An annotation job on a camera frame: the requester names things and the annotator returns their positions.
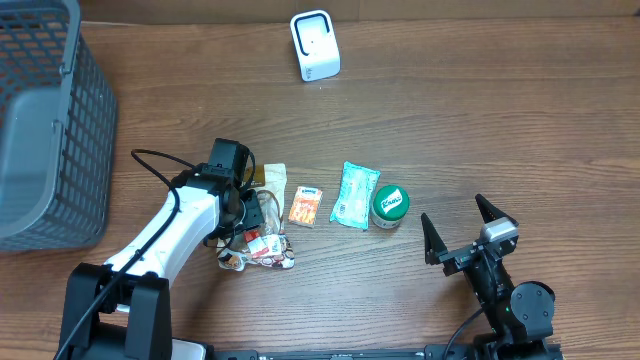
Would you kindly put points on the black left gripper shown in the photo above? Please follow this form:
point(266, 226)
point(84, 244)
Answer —
point(253, 213)

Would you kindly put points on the orange tissue packet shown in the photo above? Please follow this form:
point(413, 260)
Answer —
point(305, 206)

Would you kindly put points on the grey mesh plastic basket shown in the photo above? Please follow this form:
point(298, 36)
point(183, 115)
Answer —
point(59, 118)

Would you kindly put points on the green lid Knorr jar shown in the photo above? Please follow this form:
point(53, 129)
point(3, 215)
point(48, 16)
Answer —
point(389, 206)

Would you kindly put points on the beige brown snack bag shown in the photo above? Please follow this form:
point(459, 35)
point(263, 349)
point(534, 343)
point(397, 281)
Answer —
point(269, 183)

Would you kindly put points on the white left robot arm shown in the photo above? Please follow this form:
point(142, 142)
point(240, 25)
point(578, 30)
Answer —
point(121, 309)

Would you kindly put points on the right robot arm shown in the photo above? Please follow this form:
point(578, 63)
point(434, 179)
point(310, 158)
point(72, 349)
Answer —
point(513, 321)

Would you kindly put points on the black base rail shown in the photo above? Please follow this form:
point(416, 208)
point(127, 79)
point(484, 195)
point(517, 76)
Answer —
point(350, 354)

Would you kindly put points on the white barcode scanner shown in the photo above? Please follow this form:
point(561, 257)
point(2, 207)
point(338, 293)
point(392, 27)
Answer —
point(315, 45)

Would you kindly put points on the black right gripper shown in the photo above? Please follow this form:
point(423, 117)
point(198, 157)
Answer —
point(458, 258)

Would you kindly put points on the teal wet wipes pack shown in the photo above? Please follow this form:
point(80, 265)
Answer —
point(352, 206)

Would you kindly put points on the red snack stick packet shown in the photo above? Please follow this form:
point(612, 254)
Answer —
point(263, 245)

